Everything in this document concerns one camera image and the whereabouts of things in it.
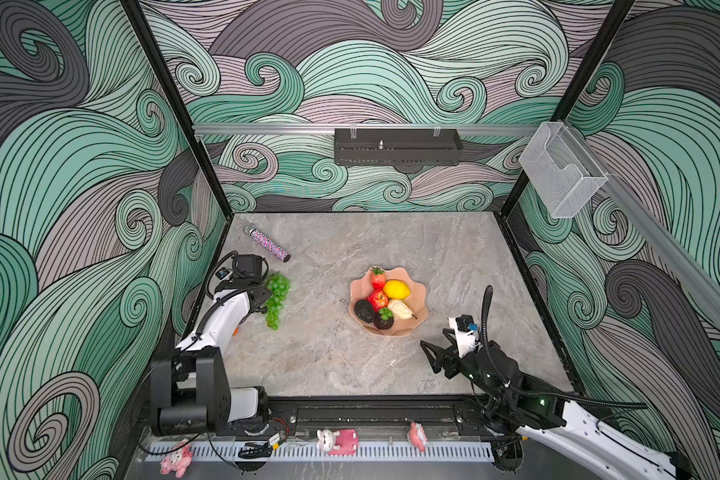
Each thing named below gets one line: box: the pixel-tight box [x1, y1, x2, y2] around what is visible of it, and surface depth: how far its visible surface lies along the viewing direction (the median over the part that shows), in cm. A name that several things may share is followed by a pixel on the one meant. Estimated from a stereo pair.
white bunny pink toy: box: [316, 429, 359, 457], surface depth 69 cm
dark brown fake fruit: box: [373, 307, 394, 330], surface depth 86 cm
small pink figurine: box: [407, 420, 429, 453], surface depth 68 cm
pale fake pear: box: [388, 299, 417, 320], surface depth 88 cm
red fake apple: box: [367, 289, 389, 312], surface depth 90 cm
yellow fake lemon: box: [383, 280, 411, 299], surface depth 94 cm
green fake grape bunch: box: [265, 272, 291, 330], surface depth 94 cm
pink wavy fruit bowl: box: [348, 266, 429, 337], surface depth 91 cm
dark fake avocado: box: [354, 299, 375, 323], surface depth 85 cm
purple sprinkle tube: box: [244, 223, 291, 263], surface depth 109 cm
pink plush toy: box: [160, 438, 193, 479], surface depth 67 cm
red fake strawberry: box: [371, 266, 386, 290], surface depth 94 cm
